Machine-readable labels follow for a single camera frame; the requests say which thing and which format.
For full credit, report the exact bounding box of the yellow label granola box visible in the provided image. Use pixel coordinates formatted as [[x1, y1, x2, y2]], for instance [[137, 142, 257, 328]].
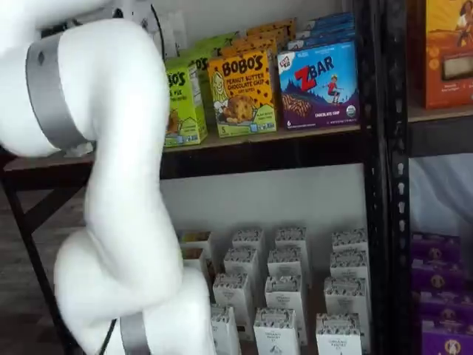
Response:
[[180, 248, 206, 277], [179, 231, 214, 253]]

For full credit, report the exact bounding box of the wooden shelf board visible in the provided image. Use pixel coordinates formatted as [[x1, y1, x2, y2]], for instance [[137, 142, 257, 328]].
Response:
[[3, 124, 361, 171], [408, 105, 473, 123]]

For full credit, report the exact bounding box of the white patterned carton group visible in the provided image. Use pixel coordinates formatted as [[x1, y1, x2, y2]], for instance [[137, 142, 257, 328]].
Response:
[[177, 221, 370, 355]]

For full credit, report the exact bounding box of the purple snack box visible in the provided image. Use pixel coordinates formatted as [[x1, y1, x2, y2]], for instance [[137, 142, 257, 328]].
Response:
[[412, 258, 467, 294], [419, 290, 473, 326], [412, 231, 461, 263], [421, 321, 473, 355]]

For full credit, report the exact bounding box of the green Bobo's apple pie box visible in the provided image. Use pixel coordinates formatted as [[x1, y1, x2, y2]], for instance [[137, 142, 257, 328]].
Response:
[[194, 32, 240, 56], [184, 47, 214, 123], [162, 60, 208, 148]]

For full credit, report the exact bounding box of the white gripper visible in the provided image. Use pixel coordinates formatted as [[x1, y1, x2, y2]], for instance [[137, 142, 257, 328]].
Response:
[[127, 0, 162, 33]]

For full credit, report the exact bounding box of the orange cardboard box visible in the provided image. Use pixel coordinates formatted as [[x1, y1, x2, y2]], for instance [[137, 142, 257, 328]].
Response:
[[409, 0, 473, 110]]

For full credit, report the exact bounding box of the yellow Bobo's peanut butter box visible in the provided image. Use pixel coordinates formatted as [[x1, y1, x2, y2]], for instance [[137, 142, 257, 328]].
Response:
[[207, 50, 277, 138], [236, 27, 287, 42], [221, 35, 278, 56], [246, 17, 296, 38]]

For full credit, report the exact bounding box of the black metal shelving rack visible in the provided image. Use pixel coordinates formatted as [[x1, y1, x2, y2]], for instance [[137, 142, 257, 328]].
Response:
[[386, 0, 473, 355], [0, 0, 389, 355]]

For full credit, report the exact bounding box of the blue Zbar box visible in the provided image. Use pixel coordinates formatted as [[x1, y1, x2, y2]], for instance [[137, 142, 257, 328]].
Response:
[[287, 35, 356, 51], [295, 26, 355, 40], [276, 40, 360, 130], [304, 13, 355, 30]]

